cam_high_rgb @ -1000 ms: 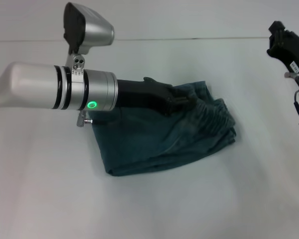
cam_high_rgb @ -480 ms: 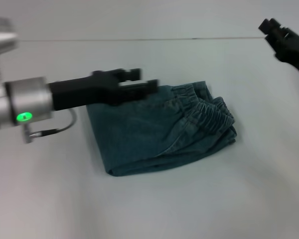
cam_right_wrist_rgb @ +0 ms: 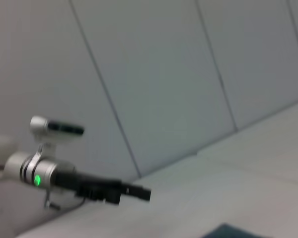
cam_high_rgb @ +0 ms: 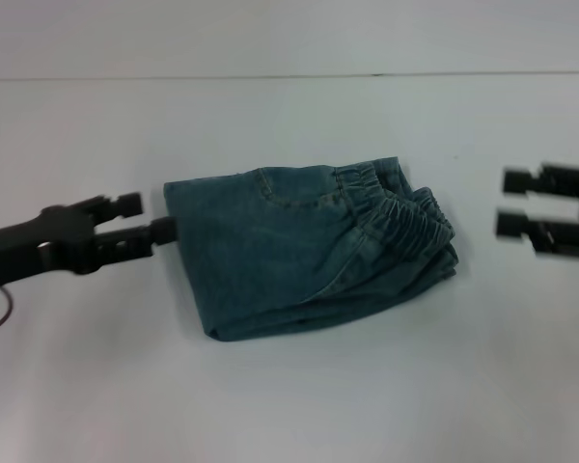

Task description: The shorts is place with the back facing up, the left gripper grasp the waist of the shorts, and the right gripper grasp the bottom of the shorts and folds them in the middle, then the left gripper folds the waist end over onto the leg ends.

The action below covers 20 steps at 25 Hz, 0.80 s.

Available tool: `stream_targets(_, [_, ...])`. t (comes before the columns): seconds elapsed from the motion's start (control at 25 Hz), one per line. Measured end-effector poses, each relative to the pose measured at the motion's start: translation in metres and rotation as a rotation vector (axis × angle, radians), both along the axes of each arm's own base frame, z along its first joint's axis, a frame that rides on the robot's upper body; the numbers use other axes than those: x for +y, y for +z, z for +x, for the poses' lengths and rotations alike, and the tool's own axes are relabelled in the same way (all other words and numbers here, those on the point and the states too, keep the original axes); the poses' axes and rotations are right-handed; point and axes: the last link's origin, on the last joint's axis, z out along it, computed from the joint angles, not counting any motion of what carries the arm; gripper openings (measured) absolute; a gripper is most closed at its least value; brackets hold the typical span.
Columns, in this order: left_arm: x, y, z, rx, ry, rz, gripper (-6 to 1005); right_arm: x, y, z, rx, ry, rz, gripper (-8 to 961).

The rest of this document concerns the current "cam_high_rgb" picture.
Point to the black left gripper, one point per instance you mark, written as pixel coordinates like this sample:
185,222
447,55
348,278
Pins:
38,246

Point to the blue denim shorts with embroidery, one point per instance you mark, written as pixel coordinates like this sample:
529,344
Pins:
280,260

